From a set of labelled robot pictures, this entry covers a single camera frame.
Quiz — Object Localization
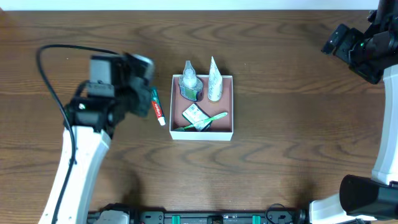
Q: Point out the white open cardboard box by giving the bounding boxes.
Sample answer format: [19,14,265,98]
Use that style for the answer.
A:
[169,75,234,141]

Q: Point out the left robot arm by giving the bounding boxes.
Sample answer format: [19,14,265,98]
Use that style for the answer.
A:
[39,77,151,223]

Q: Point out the left black cable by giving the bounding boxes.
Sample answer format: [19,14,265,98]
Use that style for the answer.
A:
[35,44,121,224]

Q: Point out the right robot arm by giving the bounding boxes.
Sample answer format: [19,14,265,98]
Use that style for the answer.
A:
[309,22,397,223]

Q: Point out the white patterned cream tube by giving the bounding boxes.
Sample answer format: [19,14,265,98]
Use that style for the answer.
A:
[208,57,223,102]

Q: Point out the green white toothbrush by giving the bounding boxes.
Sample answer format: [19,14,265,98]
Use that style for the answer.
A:
[175,112,228,132]

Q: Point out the clear pump soap bottle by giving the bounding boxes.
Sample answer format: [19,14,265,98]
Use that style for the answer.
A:
[178,60,203,102]

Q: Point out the green white soap box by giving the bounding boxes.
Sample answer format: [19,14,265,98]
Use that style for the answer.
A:
[182,103,211,132]

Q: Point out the green red toothpaste tube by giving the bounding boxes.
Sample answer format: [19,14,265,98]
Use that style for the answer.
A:
[151,87,166,126]

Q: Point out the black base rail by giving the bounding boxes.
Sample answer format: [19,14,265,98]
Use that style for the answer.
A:
[86,203,310,224]

